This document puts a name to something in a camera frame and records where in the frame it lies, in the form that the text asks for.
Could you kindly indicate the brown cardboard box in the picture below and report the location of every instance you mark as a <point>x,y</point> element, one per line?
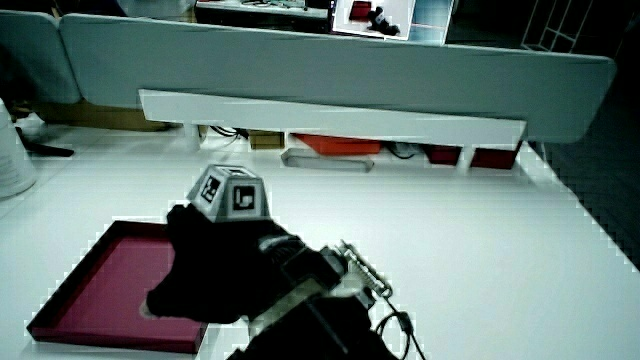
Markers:
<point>100,117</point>

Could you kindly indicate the white desk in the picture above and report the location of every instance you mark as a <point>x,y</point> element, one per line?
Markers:
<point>450,240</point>

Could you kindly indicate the small dark red box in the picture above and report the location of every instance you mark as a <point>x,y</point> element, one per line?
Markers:
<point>442,155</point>

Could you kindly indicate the small brown box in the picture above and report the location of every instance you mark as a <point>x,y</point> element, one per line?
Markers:
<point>266,140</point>

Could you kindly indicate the person's right forearm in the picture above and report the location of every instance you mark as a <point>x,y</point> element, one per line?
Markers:
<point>325,332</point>

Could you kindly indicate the white plastic container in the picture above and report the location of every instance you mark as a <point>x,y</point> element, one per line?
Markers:
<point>12,160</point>

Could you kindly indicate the white desk shelf riser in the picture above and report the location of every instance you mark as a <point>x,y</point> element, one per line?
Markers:
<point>320,117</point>

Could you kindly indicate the orange box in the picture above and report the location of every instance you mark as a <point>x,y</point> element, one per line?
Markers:
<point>340,144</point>

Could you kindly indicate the wide dark red box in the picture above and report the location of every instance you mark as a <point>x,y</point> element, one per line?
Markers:
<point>495,157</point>

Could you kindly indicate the flat black object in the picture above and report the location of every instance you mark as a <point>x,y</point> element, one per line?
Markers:
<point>47,149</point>

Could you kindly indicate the person's right hand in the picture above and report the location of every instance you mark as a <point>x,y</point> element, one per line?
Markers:
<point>225,260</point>

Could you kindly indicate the dark red tray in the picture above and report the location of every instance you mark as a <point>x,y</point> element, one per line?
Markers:
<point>105,295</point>

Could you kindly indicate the long grey partition panel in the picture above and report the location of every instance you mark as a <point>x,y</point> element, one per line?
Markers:
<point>350,70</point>

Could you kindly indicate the background desk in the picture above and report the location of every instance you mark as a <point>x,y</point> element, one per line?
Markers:
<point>260,12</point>

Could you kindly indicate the short grey partition panel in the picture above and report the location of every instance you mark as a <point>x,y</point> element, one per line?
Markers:
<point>35,55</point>

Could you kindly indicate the computer monitor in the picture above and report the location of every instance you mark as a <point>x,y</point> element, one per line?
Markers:
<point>425,20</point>

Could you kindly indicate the flat grey case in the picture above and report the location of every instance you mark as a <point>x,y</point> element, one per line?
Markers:
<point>325,162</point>

